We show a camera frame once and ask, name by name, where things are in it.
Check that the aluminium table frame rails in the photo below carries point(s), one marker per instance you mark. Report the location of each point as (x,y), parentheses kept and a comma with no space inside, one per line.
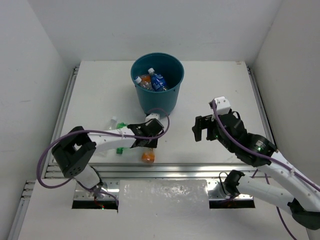
(237,78)

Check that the clear bottle white cap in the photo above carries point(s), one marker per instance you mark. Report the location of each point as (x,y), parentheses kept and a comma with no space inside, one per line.
(143,84)

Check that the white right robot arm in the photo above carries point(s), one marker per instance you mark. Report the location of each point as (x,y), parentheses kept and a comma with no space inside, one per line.
(297,197)

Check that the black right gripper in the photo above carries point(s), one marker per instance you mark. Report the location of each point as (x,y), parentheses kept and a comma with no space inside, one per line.
(197,127)

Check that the crushed green plastic bottle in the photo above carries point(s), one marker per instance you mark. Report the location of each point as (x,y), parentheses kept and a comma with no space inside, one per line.
(119,151)

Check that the teal plastic bin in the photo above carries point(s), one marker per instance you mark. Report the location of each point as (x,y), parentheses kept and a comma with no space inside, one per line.
(170,68)

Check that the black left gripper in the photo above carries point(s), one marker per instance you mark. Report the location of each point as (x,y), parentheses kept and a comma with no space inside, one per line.
(149,141)

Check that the clear bottle far left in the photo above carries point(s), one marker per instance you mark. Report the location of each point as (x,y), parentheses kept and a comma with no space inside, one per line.
(111,125)

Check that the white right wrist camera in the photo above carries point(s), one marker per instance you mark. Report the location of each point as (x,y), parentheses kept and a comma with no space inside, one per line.
(222,105)

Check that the orange bottle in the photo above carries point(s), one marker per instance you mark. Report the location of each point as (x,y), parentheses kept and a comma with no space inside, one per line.
(146,78)
(148,156)

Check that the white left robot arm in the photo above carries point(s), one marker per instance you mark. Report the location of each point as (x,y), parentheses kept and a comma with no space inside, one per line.
(74,152)

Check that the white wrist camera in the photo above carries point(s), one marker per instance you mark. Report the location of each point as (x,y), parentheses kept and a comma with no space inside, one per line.
(152,116)
(222,105)

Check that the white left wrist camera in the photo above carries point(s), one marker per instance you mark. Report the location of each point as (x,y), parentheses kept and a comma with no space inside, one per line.
(152,116)

